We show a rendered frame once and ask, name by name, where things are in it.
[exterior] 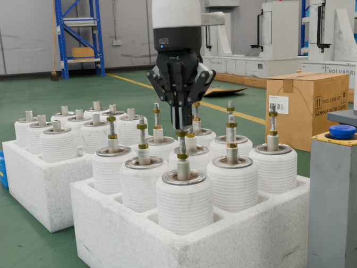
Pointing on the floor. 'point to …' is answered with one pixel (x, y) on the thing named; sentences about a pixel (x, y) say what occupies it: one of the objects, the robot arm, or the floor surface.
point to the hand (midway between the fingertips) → (181, 117)
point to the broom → (53, 48)
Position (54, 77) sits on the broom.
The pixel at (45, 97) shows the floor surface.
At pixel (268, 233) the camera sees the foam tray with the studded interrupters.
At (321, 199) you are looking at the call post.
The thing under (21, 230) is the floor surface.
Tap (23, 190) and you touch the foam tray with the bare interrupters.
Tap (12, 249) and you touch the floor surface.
